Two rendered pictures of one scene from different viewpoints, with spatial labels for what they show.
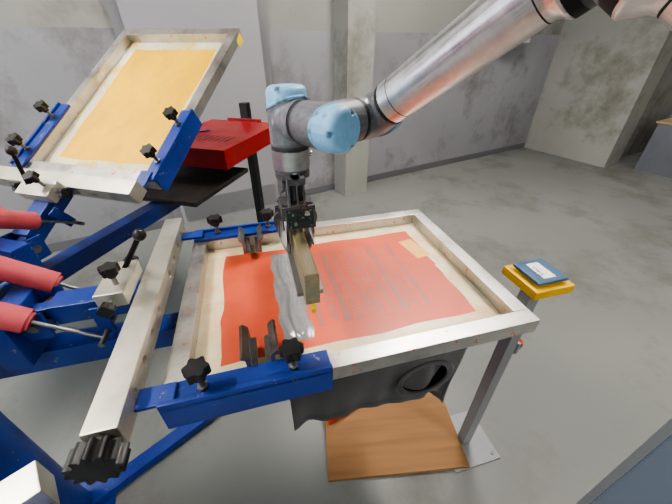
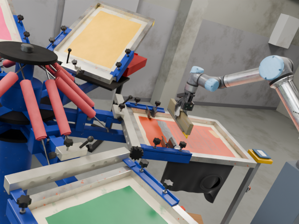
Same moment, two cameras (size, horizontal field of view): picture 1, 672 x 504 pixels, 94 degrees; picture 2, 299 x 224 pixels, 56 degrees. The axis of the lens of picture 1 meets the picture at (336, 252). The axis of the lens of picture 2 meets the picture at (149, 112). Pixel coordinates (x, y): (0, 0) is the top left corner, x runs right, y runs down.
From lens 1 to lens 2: 1.16 m
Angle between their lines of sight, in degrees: 12
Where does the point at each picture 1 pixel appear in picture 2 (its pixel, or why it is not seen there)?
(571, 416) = not seen: outside the picture
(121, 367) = (132, 134)
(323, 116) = (211, 81)
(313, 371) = (187, 153)
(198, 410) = (152, 154)
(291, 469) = not seen: outside the picture
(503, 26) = (257, 77)
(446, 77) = (244, 81)
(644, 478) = (272, 190)
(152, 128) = (110, 52)
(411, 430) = not seen: outside the picture
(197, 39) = (133, 16)
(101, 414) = (135, 143)
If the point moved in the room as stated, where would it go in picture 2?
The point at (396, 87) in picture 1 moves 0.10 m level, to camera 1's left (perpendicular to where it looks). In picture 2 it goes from (230, 79) to (214, 74)
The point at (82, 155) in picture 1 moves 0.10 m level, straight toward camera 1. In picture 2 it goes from (75, 54) to (81, 58)
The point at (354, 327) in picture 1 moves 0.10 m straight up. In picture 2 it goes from (194, 150) to (199, 137)
